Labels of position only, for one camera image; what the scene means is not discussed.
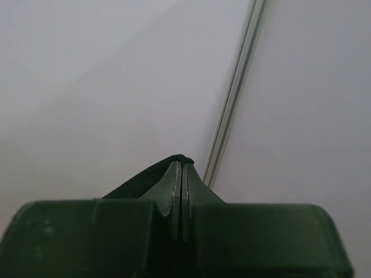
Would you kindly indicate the black t shirt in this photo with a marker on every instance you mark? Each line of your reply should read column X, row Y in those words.
column 146, row 179

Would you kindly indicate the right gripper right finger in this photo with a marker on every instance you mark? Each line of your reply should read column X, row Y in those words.
column 259, row 240

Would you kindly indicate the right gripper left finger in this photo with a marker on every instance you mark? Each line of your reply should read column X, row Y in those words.
column 94, row 238

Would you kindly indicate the right aluminium corner post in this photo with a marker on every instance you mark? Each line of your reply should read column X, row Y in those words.
column 234, row 90

